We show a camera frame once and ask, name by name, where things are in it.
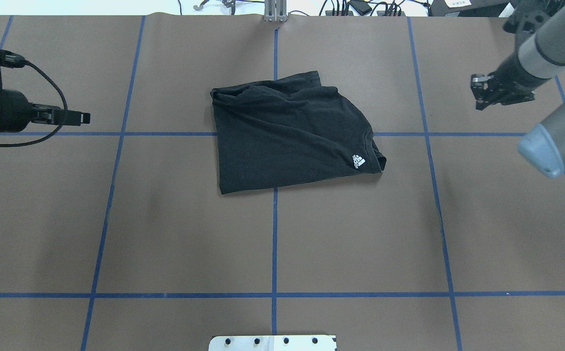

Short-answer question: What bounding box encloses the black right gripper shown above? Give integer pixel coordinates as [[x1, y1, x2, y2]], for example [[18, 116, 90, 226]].
[[470, 56, 539, 111]]

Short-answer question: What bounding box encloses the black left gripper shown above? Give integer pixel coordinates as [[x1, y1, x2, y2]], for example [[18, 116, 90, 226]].
[[0, 90, 91, 133]]

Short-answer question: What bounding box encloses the black graphic t-shirt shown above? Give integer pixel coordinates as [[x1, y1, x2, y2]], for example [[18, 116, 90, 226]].
[[210, 71, 386, 194]]

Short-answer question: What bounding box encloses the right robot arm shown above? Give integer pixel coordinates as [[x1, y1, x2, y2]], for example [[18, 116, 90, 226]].
[[470, 0, 565, 178]]

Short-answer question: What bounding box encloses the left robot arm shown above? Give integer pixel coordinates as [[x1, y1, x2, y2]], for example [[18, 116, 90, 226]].
[[0, 89, 91, 133]]

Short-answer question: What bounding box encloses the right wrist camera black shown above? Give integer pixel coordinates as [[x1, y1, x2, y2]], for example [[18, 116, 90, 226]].
[[503, 0, 549, 34]]

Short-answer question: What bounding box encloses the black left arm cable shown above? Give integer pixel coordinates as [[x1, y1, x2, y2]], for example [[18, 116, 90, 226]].
[[0, 59, 68, 148]]

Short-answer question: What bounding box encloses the aluminium frame post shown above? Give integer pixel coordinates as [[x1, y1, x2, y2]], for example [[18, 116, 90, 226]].
[[264, 0, 288, 23]]

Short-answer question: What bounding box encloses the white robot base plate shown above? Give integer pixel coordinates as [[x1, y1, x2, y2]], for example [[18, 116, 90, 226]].
[[207, 334, 338, 351]]

